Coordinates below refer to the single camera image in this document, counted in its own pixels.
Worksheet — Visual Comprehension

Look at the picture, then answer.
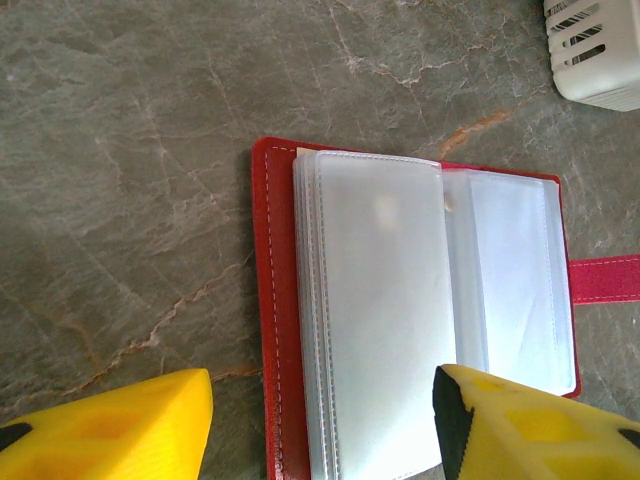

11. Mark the red card holder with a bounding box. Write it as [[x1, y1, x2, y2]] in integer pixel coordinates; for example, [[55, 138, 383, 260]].
[[250, 135, 640, 480]]

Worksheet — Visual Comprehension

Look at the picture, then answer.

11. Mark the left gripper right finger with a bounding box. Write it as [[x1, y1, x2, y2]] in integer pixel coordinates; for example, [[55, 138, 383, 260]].
[[432, 363, 640, 480]]

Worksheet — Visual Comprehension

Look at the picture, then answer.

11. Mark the white perforated card tray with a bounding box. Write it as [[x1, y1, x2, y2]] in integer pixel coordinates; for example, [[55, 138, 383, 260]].
[[543, 0, 640, 112]]

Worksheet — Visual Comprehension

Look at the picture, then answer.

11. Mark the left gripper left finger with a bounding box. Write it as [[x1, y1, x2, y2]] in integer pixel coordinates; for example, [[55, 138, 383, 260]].
[[0, 368, 215, 480]]

